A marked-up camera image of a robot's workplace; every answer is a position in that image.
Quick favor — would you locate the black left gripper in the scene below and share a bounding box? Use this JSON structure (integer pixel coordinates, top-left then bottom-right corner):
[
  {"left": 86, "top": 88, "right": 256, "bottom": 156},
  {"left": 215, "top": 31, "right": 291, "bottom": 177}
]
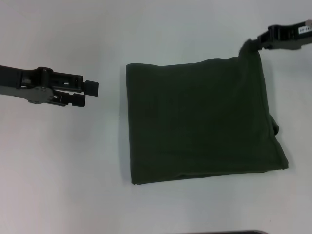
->
[{"left": 0, "top": 64, "right": 100, "bottom": 108}]

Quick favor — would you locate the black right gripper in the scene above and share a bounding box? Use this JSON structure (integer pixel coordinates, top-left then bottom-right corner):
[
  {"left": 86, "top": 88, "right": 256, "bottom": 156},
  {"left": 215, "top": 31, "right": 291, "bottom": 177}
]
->
[{"left": 256, "top": 20, "right": 312, "bottom": 51}]

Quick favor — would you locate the dark green FREE t-shirt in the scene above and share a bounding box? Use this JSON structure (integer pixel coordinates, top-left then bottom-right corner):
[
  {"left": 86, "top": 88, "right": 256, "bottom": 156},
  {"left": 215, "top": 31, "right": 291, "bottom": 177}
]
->
[{"left": 125, "top": 39, "right": 291, "bottom": 186}]

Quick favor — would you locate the dark flat device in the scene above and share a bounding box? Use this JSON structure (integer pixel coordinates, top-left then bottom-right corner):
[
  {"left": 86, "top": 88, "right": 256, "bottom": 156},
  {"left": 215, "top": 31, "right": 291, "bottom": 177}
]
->
[{"left": 214, "top": 229, "right": 267, "bottom": 234}]

